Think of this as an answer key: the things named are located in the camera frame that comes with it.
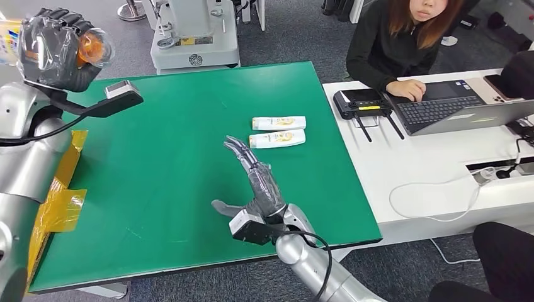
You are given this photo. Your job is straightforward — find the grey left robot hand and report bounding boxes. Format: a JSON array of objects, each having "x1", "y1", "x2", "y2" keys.
[{"x1": 16, "y1": 7, "x2": 105, "y2": 93}]

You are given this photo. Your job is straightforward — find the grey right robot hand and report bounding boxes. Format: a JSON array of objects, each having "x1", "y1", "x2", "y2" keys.
[{"x1": 210, "y1": 135, "x2": 288, "y2": 220}]

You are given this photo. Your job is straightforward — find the orange bottle with clear cap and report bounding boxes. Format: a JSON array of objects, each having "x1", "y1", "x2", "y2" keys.
[{"x1": 0, "y1": 20, "x2": 115, "y2": 69}]

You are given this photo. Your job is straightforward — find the white shampoo tube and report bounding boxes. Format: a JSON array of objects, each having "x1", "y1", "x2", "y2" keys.
[
  {"x1": 249, "y1": 129, "x2": 307, "y2": 150},
  {"x1": 252, "y1": 116, "x2": 307, "y2": 131}
]

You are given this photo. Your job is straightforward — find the metal stanchion base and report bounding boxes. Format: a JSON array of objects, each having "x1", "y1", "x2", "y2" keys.
[{"x1": 116, "y1": 0, "x2": 147, "y2": 23}]

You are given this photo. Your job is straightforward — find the black remote controller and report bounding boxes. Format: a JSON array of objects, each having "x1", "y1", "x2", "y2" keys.
[{"x1": 332, "y1": 88, "x2": 405, "y2": 144}]

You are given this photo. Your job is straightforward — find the yellow taped cardboard box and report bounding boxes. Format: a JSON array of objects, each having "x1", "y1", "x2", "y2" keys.
[{"x1": 25, "y1": 130, "x2": 89, "y2": 288}]

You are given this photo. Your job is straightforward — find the person's hand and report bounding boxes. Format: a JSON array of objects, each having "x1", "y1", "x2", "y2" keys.
[{"x1": 385, "y1": 79, "x2": 427, "y2": 103}]

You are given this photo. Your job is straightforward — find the person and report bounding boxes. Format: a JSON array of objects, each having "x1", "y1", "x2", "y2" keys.
[{"x1": 346, "y1": 0, "x2": 465, "y2": 103}]

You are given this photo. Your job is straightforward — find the black chair base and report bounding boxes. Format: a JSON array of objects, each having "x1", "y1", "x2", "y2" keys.
[{"x1": 321, "y1": 0, "x2": 355, "y2": 23}]

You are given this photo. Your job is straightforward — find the grey laptop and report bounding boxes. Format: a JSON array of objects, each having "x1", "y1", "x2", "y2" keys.
[{"x1": 385, "y1": 79, "x2": 534, "y2": 137}]

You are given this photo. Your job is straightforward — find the black power plug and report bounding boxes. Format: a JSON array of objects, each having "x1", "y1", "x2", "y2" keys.
[{"x1": 496, "y1": 137, "x2": 534, "y2": 181}]

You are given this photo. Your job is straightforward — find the person's legs in black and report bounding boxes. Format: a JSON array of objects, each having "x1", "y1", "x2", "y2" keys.
[{"x1": 427, "y1": 221, "x2": 534, "y2": 302}]

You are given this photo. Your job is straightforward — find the rose gold smartphone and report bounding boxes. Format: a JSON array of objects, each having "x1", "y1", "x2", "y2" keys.
[{"x1": 484, "y1": 74, "x2": 525, "y2": 102}]

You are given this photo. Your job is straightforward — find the black rounded object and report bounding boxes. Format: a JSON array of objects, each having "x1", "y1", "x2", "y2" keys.
[{"x1": 498, "y1": 50, "x2": 534, "y2": 100}]

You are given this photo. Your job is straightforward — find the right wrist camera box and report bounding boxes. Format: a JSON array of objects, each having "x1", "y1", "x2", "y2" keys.
[{"x1": 228, "y1": 208, "x2": 288, "y2": 247}]

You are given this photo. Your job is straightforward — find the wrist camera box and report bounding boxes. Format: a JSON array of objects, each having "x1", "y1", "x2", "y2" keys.
[
  {"x1": 228, "y1": 208, "x2": 288, "y2": 247},
  {"x1": 81, "y1": 80, "x2": 145, "y2": 119}
]

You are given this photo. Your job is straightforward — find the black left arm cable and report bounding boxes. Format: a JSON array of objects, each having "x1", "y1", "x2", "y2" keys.
[{"x1": 0, "y1": 115, "x2": 86, "y2": 147}]

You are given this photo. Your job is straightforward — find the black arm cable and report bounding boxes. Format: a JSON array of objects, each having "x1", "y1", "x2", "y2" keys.
[
  {"x1": 0, "y1": 115, "x2": 86, "y2": 147},
  {"x1": 271, "y1": 230, "x2": 333, "y2": 302}
]

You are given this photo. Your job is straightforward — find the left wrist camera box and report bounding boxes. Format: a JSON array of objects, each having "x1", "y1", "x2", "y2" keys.
[{"x1": 81, "y1": 80, "x2": 145, "y2": 119}]

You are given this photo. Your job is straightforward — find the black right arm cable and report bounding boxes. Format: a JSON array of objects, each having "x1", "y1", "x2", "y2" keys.
[{"x1": 271, "y1": 230, "x2": 333, "y2": 302}]

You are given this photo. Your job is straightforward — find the white floor cable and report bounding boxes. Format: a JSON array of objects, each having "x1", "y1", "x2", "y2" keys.
[{"x1": 429, "y1": 238, "x2": 482, "y2": 266}]

